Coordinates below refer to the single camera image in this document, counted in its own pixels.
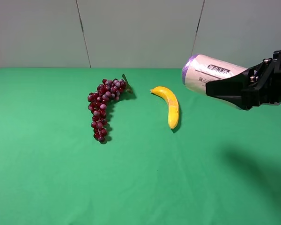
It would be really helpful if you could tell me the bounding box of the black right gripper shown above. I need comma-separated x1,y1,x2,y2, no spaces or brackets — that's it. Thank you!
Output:
206,50,281,110

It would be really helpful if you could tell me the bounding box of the purple white bag roll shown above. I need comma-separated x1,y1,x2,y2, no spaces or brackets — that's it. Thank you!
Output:
182,54,246,95

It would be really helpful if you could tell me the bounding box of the yellow banana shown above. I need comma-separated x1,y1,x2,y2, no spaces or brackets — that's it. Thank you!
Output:
150,86,179,130

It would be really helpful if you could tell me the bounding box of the green table cloth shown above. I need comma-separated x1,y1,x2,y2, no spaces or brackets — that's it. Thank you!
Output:
0,68,281,225

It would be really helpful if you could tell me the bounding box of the red grape bunch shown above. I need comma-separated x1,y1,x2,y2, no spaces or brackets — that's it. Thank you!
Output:
87,74,133,143

